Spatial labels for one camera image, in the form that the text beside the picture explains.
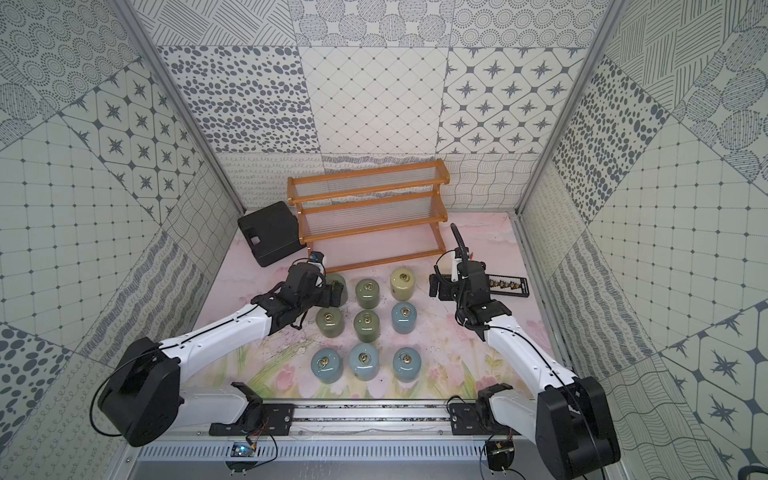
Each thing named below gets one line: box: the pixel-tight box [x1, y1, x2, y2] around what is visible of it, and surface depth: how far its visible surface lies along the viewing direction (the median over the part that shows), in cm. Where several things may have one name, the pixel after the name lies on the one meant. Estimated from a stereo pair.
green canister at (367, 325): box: [353, 309, 380, 343], surface depth 85 cm
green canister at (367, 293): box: [355, 278, 380, 309], surface depth 92 cm
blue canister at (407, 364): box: [393, 346, 422, 383], surface depth 78 cm
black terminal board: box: [486, 274, 530, 297], surface depth 100 cm
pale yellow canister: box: [390, 267, 416, 301], surface depth 93 cm
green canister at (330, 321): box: [316, 306, 345, 338], surface depth 87 cm
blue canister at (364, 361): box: [348, 342, 379, 382], surface depth 78 cm
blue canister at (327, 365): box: [311, 348, 343, 385], surface depth 78 cm
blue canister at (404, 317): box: [391, 301, 417, 335], surface depth 87 cm
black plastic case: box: [237, 201, 307, 267], surface depth 110 cm
